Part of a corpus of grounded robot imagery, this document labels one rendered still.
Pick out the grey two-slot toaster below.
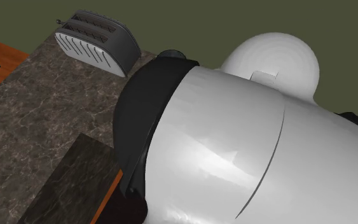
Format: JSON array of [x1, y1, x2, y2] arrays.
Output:
[[54, 9, 142, 78]]

